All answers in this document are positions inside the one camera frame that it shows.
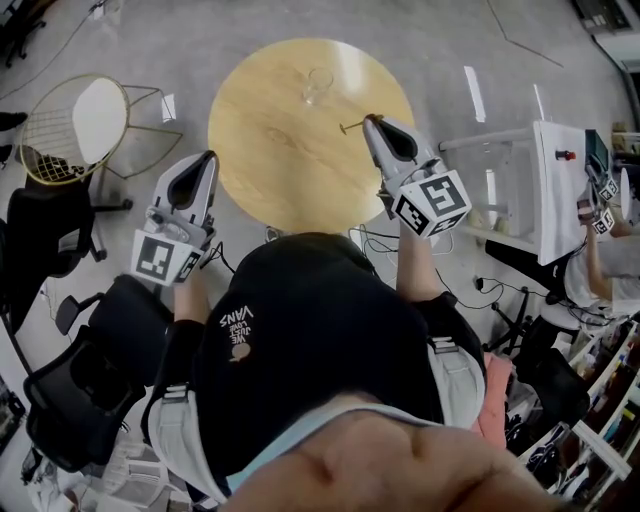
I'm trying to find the white seat cushion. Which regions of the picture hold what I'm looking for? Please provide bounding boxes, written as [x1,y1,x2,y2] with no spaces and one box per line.
[71,77,129,165]

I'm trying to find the person's face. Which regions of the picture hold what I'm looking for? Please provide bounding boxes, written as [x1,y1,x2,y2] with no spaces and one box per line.
[222,392,571,512]

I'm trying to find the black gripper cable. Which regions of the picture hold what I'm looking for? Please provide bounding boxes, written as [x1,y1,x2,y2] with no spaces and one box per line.
[201,241,237,275]

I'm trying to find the person's right forearm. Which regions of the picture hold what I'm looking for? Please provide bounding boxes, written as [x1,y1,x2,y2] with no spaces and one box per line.
[396,227,446,304]

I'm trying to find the dark green box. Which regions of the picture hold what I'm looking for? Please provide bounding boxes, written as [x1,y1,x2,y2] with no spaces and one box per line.
[584,129,612,172]

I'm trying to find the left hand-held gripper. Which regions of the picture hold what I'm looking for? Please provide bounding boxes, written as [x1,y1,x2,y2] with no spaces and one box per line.
[129,150,221,288]

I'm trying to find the clear drinking glass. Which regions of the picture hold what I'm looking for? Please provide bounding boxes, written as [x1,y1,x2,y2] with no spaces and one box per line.
[301,67,335,107]

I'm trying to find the white storage rack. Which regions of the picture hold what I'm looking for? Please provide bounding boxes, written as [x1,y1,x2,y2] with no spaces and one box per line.
[99,439,196,512]

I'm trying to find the thin stick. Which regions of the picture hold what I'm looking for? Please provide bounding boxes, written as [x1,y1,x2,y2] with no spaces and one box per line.
[338,114,385,136]

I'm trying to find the person's left forearm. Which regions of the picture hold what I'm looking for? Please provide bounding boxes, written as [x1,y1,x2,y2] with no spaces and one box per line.
[172,272,211,326]

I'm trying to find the black floor cables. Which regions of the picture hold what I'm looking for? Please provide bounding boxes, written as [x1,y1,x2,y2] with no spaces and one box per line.
[352,224,401,256]

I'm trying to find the grey equipment cart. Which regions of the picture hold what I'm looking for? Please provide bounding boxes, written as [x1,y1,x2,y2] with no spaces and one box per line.
[572,0,635,35]

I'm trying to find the black office chair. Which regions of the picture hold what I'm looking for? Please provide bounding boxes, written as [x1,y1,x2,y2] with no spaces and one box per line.
[22,272,174,474]
[514,319,591,426]
[4,184,134,281]

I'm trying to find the person's black printed shirt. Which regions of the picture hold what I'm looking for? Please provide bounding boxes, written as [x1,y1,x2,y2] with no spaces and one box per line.
[142,230,486,494]

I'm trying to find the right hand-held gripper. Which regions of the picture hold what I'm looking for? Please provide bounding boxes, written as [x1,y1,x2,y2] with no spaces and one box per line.
[362,114,475,241]

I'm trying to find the white stool with black base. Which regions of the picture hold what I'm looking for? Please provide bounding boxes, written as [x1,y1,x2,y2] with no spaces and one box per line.
[482,287,589,356]

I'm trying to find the pink quilted cushion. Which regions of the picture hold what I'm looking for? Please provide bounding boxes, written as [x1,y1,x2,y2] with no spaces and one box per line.
[477,352,516,441]

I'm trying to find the white shelf with items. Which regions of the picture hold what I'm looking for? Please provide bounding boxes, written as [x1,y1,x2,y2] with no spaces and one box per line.
[517,314,640,512]

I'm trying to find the white desk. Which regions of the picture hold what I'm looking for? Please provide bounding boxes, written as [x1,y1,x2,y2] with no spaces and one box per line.
[438,119,594,267]

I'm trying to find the gold wire chair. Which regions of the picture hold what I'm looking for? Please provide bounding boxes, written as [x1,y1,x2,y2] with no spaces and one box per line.
[18,73,184,187]

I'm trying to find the grey harness shoulder strap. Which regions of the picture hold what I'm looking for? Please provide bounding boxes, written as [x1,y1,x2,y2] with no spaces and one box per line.
[427,334,487,431]
[147,382,226,504]

